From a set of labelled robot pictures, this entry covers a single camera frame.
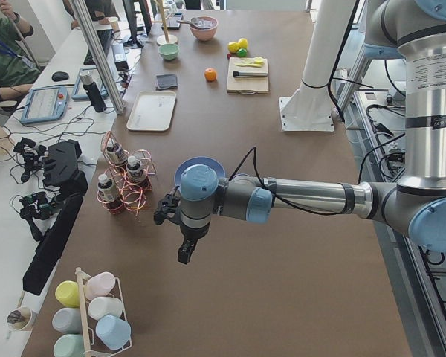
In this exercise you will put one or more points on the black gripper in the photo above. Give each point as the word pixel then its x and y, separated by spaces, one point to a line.
pixel 192 235

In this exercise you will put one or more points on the blue plate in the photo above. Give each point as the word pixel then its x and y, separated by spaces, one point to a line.
pixel 198 166

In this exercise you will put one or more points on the tea bottle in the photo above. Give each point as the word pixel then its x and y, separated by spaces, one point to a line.
pixel 135 171
pixel 116 154
pixel 109 195

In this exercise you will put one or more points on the pink cup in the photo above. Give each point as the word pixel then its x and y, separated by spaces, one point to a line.
pixel 99 285

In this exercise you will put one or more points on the white cup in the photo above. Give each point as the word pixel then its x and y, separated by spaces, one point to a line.
pixel 102 306

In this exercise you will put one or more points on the blue cup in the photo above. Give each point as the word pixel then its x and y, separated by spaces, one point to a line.
pixel 114 332

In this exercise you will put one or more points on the yellow cup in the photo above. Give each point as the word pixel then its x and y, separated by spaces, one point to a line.
pixel 67 294

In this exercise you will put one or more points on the grey cup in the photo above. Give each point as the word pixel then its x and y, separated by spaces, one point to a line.
pixel 67 321

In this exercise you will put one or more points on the cream rabbit tray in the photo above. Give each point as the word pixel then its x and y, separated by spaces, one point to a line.
pixel 152 111

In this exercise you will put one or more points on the mint cup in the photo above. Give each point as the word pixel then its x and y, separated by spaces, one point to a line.
pixel 69 345

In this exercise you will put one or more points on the grey folded cloth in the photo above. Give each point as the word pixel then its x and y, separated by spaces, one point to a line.
pixel 166 81

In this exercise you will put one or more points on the orange fruit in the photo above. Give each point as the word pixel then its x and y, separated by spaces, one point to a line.
pixel 210 74

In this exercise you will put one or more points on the paper cup with brushes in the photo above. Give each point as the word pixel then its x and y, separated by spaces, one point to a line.
pixel 21 319

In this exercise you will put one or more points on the steel muddler black tip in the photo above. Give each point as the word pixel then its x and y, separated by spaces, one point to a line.
pixel 249 74

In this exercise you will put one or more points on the wooden cutting board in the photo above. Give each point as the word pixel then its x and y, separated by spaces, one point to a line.
pixel 247 85

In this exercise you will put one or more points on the blue teach pendant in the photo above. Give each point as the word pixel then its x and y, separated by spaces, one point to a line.
pixel 79 93
pixel 45 104

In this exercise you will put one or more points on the black thermos bottle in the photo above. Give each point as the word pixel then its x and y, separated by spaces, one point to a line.
pixel 92 91

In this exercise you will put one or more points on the mint green bowl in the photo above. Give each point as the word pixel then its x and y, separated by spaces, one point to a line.
pixel 168 51

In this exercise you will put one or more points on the yellow plastic knife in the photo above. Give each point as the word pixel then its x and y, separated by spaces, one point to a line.
pixel 251 63

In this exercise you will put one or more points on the green lime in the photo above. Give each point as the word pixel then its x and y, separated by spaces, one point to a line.
pixel 242 52

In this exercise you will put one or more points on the yellow lemon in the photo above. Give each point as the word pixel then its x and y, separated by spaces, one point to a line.
pixel 233 47
pixel 242 43

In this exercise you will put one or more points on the wooden cup stand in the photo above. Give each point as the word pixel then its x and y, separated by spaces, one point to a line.
pixel 165 11

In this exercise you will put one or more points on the black computer mouse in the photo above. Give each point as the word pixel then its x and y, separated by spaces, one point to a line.
pixel 59 76

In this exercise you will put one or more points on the pink bowl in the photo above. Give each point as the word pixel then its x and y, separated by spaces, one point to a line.
pixel 208 31

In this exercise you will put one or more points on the steel ice scoop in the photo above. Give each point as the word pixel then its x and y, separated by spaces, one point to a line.
pixel 197 22

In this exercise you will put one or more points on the person in green shirt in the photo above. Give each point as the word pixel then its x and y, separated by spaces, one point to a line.
pixel 17 72

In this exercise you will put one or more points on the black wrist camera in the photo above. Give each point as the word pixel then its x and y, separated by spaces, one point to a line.
pixel 168 209

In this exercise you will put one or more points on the copper wire bottle rack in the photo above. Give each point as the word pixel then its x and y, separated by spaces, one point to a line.
pixel 125 183

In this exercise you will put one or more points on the white wire cup rack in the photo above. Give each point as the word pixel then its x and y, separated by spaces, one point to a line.
pixel 93 346

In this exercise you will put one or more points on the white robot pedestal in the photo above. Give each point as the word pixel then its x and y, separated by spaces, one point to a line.
pixel 309 109

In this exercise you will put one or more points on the aluminium frame post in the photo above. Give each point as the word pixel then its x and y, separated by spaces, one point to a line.
pixel 90 35

